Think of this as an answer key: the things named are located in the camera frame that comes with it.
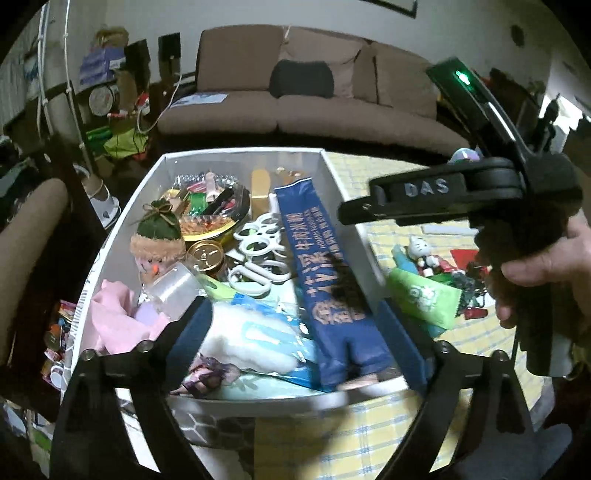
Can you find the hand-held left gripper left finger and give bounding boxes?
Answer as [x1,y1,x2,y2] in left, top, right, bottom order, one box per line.
[51,295,215,480]

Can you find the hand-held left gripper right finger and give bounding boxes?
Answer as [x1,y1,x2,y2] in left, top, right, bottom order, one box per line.
[376,298,539,480]

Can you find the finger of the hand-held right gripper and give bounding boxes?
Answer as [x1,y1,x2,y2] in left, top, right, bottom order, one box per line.
[337,158,525,228]

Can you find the white cardboard box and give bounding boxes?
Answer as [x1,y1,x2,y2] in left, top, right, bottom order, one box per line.
[65,147,416,421]

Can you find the long blue snack packet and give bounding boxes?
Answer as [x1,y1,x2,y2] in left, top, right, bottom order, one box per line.
[273,178,391,393]

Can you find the person's right hand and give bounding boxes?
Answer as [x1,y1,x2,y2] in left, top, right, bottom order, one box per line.
[496,217,591,329]

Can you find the purple floral packet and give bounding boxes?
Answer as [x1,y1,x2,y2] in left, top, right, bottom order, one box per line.
[182,355,241,395]

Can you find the clear tape roll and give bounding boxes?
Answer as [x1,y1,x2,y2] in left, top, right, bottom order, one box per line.
[145,263,211,319]

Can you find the green snack packet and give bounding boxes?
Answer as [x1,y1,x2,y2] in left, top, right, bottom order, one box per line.
[385,268,462,330]

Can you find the white cat figurine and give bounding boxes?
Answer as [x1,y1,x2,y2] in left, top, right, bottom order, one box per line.
[406,235,439,278]

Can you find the light green packet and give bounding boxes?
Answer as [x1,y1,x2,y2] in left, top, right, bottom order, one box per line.
[203,277,243,303]

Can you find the blue white plastic packet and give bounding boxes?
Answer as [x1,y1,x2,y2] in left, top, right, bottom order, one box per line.
[201,300,333,388]

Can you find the white scissors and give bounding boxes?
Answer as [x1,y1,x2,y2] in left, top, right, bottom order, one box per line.
[228,258,291,298]

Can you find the gold drink can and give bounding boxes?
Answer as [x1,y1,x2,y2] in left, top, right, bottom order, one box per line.
[185,239,227,278]

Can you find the pink cloth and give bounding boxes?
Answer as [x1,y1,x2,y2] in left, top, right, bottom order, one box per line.
[90,279,171,356]

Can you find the grey honeycomb table mat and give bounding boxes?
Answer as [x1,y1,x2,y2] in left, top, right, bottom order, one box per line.
[175,406,259,446]

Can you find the instant noodle bowl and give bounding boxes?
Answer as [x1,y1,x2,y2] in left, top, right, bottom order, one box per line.
[157,173,252,243]

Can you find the snowman plush with green hat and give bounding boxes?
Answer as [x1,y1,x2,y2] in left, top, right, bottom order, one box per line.
[129,199,188,287]

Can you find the brown sofa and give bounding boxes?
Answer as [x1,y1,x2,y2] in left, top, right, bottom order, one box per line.
[157,25,472,158]

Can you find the yellow checked tablecloth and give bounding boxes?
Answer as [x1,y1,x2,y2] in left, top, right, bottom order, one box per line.
[249,152,555,480]

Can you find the white appliance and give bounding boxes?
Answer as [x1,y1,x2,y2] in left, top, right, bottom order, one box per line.
[76,166,123,229]

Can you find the dark cushion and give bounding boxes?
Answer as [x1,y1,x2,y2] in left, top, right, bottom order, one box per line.
[269,59,335,99]

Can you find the beige pillow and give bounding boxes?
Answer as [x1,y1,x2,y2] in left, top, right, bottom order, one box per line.
[281,28,370,97]

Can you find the person's leg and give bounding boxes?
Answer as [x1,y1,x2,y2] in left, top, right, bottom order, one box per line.
[0,178,70,365]

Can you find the green bag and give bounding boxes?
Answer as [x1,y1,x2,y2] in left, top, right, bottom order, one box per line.
[104,131,148,160]

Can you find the paper sheet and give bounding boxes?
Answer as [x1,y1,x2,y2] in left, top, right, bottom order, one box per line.
[171,92,229,109]

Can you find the round white dial scale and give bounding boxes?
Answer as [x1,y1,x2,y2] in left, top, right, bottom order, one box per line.
[89,84,121,116]

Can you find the black speaker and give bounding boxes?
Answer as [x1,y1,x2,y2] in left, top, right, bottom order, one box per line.
[158,32,182,79]
[124,39,153,93]

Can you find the blue cardboard box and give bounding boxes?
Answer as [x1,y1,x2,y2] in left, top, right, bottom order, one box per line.
[78,46,127,84]

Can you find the white plastic ring holder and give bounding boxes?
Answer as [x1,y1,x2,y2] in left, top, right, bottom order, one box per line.
[233,212,289,259]

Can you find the picture frame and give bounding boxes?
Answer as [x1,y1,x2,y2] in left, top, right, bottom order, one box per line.
[360,0,419,19]

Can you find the white cable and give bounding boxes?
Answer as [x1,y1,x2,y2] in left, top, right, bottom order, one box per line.
[148,71,185,134]

